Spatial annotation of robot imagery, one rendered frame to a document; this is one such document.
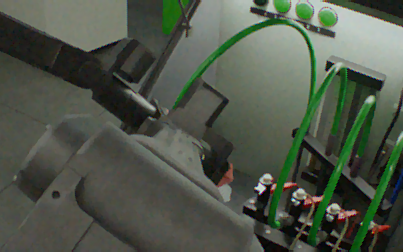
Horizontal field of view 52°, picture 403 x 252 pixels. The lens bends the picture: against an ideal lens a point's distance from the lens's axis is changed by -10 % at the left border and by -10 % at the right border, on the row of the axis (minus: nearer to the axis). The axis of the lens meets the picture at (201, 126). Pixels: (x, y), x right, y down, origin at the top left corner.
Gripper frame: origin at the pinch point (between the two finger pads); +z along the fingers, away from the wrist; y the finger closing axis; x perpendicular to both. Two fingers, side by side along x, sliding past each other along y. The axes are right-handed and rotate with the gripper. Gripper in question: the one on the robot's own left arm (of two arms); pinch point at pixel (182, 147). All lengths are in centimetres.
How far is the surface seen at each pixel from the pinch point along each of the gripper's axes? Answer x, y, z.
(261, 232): 4.6, -1.0, 27.8
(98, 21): 23, 312, 9
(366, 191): -17.9, -8.1, 36.0
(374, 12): -47.8, 3.6, 14.2
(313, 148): -16.6, 8.8, 29.8
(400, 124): -36, 2, 40
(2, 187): 118, 154, 4
